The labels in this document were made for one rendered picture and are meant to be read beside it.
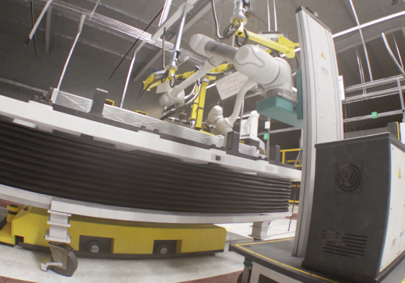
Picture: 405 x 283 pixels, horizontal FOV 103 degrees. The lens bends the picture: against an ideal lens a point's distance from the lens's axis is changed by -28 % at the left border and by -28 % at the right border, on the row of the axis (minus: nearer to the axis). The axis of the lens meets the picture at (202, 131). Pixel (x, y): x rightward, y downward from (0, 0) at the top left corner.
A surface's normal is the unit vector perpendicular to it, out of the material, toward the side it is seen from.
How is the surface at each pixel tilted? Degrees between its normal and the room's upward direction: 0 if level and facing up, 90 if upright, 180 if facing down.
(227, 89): 90
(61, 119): 90
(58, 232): 90
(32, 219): 90
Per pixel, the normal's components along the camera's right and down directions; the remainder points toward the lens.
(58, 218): 0.58, -0.12
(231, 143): -0.81, -0.23
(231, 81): -0.33, -0.26
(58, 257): 0.14, -0.22
